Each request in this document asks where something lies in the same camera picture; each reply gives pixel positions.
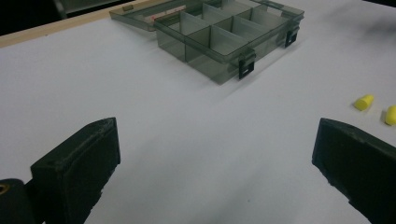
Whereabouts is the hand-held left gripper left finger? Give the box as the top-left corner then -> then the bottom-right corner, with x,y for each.
30,117 -> 121,224

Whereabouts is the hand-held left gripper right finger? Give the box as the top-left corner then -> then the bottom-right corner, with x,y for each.
311,117 -> 396,224

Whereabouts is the grey transparent compartment box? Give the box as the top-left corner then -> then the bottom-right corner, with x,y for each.
108,0 -> 305,86

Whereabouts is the yellow foam earplug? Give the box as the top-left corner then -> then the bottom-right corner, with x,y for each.
352,93 -> 375,112
384,105 -> 396,127

